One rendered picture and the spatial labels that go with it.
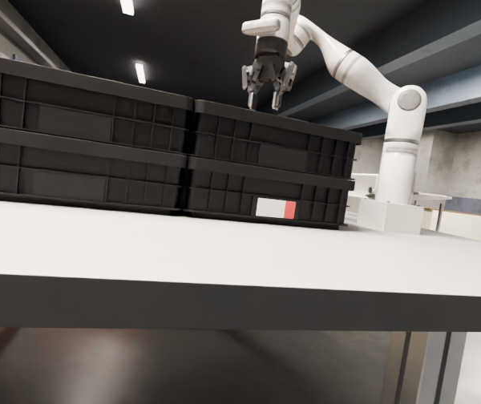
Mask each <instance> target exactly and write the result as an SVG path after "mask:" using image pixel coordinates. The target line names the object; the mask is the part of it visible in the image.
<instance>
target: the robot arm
mask: <svg viewBox="0 0 481 404"><path fill-rule="evenodd" d="M300 9H301V0H263V2H262V8H261V19H259V20H254V21H250V22H244V23H243V25H242V33H244V34H247V35H254V36H257V43H256V50H255V61H254V63H253V65H252V66H250V67H247V66H243V67H242V84H243V89H244V90H245V91H247V92H248V93H249V103H248V105H249V109H251V110H253V111H255V110H256V107H257V93H258V91H259V89H260V87H262V85H263V83H264V82H268V81H270V82H273V85H274V89H275V92H273V103H272V109H273V110H274V111H277V110H278V108H279V107H280V106H281V97H282V94H283V93H284V92H286V91H290V90H291V87H292V85H293V80H294V77H295V74H296V72H297V66H296V65H295V64H294V63H293V62H290V63H287V62H286V61H285V59H286V55H290V56H296V55H298V54H299V53H300V52H301V51H302V50H303V48H304V47H305V46H306V44H307V43H308V42H309V40H312V41H314V42H315V43H316V44H317V45H318V46H319V48H320V49H321V52H322V54H323V57H324V60H325V64H326V66H327V69H328V71H329V73H330V74H331V76H333V77H334V78H335V79H336V80H338V81H339V82H341V83H343V84H344V85H346V86H347V87H349V88H350V89H352V90H353V91H356V92H357V93H358V94H360V95H362V96H364V97H366V98H367V99H369V100H371V101H372V102H373V103H375V104H376V105H378V106H379V107H380V108H381V109H382V110H384V112H385V113H386V114H388V121H387V126H386V134H385V139H384V144H383V149H382V159H381V164H380V169H379V174H378V184H377V189H376V194H375V199H374V200H376V201H382V202H387V201H390V203H395V204H406V205H411V204H412V199H413V194H414V185H415V181H416V176H417V174H416V173H415V172H414V170H415V165H416V159H417V154H418V146H419V141H420V138H421V135H422V129H423V124H424V119H425V115H426V106H427V96H426V92H425V91H424V90H423V89H422V88H421V87H418V86H415V85H408V86H404V87H402V88H400V87H397V86H395V85H394V84H393V83H391V82H389V81H388V80H387V79H386V78H385V77H384V76H383V75H382V74H381V73H380V72H379V71H378V70H377V69H376V67H375V66H374V65H373V64H372V63H371V62H370V61H368V60H367V59H366V58H364V57H363V56H361V55H360V54H358V53H357V52H355V51H354V50H351V49H350V48H349V47H347V46H345V45H343V44H341V43H340V42H338V41H337V40H335V39H334V38H332V37H330V36H329V35H328V34H327V33H326V32H324V31H323V30H321V29H320V28H319V27H317V26H316V25H315V24H313V23H312V22H311V21H310V20H308V19H307V18H305V17H303V16H301V15H299V13H300ZM284 69H285V71H286V74H285V78H284V81H283V84H282V81H281V73H282V72H283V71H284ZM253 71H254V72H255V74H254V76H253V79H252V80H251V75H253ZM258 79H259V81H258Z"/></svg>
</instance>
